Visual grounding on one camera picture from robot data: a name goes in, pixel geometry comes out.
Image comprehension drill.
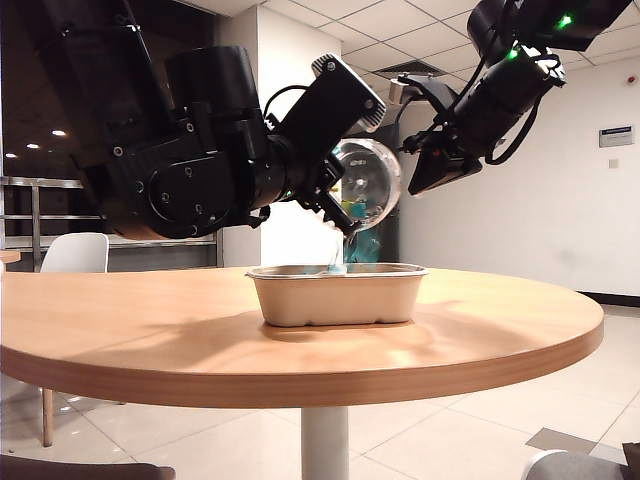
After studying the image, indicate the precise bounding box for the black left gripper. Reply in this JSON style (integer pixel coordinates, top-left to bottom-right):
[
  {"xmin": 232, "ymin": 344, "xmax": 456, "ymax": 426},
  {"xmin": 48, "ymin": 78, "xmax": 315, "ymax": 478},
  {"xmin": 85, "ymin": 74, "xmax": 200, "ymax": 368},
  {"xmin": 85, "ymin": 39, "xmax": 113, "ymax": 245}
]
[{"xmin": 269, "ymin": 53, "xmax": 388, "ymax": 236}]

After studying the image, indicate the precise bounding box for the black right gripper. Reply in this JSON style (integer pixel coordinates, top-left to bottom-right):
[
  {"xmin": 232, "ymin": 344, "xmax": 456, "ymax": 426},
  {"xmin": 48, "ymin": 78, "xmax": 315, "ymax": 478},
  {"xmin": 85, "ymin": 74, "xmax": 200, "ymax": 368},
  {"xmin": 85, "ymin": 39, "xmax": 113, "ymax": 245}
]
[{"xmin": 399, "ymin": 124, "xmax": 485, "ymax": 199}]

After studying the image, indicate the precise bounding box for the teal binder clip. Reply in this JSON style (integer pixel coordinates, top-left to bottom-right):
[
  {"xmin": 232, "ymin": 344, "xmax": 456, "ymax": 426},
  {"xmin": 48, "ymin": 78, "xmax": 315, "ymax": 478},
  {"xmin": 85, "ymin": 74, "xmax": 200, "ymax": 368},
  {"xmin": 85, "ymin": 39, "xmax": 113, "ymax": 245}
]
[{"xmin": 344, "ymin": 234, "xmax": 382, "ymax": 266}]

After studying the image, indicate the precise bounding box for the clear plastic jar with label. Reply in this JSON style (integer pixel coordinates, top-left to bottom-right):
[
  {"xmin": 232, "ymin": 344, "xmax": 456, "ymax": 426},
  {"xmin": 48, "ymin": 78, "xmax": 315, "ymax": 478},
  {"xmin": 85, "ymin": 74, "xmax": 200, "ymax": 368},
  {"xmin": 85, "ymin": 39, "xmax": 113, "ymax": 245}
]
[{"xmin": 329, "ymin": 138, "xmax": 404, "ymax": 236}]

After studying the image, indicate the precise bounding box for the beige rectangular paper tray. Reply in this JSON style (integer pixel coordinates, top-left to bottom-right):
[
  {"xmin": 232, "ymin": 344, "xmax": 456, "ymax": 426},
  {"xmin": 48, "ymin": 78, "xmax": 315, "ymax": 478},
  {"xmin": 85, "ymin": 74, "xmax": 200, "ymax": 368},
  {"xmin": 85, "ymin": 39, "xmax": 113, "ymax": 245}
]
[{"xmin": 244, "ymin": 263, "xmax": 431, "ymax": 327}]

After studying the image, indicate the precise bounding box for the dark door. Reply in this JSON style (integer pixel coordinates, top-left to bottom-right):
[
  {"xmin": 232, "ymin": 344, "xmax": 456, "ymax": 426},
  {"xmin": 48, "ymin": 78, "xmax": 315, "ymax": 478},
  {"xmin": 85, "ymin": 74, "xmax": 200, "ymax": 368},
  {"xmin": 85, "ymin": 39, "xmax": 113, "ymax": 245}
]
[{"xmin": 342, "ymin": 122, "xmax": 401, "ymax": 265}]

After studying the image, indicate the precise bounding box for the ceiling air vent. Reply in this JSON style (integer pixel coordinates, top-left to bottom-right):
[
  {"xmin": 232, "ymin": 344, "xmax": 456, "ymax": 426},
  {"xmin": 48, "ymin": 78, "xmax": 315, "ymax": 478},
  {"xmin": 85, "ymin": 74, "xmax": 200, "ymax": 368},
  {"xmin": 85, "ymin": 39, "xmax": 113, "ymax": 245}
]
[{"xmin": 377, "ymin": 59, "xmax": 444, "ymax": 81}]

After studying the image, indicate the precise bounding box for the white plastic chair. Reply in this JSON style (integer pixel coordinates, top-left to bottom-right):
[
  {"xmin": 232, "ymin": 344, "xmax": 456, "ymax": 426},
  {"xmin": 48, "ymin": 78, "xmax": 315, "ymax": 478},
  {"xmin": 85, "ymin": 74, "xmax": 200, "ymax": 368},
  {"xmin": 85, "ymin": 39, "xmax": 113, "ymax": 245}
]
[{"xmin": 39, "ymin": 232, "xmax": 110, "ymax": 448}]

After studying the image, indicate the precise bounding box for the metal railing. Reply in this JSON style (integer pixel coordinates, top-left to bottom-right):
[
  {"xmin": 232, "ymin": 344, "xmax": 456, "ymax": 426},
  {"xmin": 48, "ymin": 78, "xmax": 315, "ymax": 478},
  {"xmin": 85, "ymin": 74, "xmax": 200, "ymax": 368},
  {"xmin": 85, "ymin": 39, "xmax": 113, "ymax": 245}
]
[{"xmin": 0, "ymin": 175, "xmax": 225, "ymax": 274}]

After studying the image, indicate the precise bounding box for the dark brown seat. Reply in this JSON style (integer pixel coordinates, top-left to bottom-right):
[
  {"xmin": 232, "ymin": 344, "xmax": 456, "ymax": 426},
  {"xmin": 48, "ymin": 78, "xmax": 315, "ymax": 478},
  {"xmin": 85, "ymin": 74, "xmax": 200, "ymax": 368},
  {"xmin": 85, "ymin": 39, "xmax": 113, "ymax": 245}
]
[{"xmin": 0, "ymin": 453, "xmax": 176, "ymax": 480}]

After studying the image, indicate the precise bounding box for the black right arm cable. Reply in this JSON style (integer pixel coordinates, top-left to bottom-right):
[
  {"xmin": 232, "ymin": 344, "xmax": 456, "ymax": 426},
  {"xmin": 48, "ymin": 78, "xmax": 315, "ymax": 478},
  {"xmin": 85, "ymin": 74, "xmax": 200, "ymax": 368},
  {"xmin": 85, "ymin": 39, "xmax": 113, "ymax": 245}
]
[{"xmin": 483, "ymin": 93, "xmax": 545, "ymax": 166}]

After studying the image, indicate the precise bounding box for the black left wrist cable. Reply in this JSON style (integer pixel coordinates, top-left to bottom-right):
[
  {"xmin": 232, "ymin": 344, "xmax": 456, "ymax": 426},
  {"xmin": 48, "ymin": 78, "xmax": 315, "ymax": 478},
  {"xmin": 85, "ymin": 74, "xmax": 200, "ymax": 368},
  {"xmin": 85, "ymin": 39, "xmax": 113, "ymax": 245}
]
[{"xmin": 263, "ymin": 84, "xmax": 311, "ymax": 121}]

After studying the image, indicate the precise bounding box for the wall sign plate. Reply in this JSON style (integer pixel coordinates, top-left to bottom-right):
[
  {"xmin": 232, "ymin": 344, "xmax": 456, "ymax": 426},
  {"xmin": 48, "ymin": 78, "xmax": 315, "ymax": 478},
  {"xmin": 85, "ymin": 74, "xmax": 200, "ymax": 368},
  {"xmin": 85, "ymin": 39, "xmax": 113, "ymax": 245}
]
[{"xmin": 598, "ymin": 124, "xmax": 634, "ymax": 149}]

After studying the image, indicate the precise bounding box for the white table pedestal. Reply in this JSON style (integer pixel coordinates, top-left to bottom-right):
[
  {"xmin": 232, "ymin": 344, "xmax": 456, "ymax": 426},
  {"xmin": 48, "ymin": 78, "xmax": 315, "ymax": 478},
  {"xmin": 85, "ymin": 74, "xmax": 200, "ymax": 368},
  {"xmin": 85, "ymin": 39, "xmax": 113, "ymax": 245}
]
[{"xmin": 299, "ymin": 407, "xmax": 350, "ymax": 480}]

